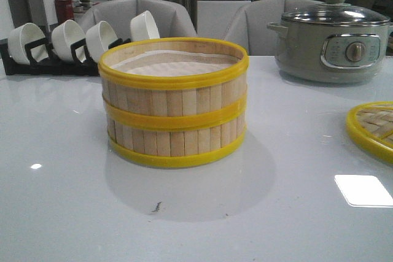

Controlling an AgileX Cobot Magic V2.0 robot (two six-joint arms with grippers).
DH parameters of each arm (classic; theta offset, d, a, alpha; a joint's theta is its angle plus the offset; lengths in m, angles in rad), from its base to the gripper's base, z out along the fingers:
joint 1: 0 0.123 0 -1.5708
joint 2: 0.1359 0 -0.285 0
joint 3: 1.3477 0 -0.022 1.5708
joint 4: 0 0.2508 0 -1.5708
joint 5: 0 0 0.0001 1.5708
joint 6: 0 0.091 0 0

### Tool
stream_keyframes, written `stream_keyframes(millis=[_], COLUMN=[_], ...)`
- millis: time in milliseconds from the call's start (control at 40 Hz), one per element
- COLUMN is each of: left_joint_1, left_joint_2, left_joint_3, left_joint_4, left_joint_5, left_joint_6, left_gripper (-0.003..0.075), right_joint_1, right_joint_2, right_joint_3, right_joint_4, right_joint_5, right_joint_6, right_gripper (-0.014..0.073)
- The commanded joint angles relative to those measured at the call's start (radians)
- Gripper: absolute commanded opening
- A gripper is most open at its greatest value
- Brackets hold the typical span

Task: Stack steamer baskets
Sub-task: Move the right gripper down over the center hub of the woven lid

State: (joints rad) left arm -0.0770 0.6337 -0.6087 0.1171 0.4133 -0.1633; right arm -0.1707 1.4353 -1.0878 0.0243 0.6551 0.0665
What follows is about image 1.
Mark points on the bamboo steamer basket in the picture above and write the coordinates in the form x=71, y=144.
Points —
x=177, y=149
x=174, y=103

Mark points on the bamboo steamer lid yellow rim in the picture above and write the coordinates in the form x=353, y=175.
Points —
x=369, y=125

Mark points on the grey chair left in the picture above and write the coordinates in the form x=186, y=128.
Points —
x=172, y=19

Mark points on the grey chair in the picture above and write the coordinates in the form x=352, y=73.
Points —
x=172, y=19
x=248, y=27

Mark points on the white bowl right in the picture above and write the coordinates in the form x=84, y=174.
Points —
x=143, y=27

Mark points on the white bowl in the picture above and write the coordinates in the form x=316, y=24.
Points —
x=98, y=39
x=19, y=37
x=143, y=27
x=63, y=36

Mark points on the grey chair right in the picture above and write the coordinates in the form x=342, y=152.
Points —
x=248, y=27

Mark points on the black bowl rack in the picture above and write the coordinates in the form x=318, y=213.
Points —
x=82, y=63

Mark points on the grey electric cooking pot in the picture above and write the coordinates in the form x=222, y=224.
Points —
x=331, y=54

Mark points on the red cylinder bin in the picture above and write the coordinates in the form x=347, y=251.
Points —
x=64, y=10

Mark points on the glass pot lid with knob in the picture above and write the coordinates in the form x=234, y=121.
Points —
x=337, y=13

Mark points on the white bowl far left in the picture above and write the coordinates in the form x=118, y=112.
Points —
x=19, y=37

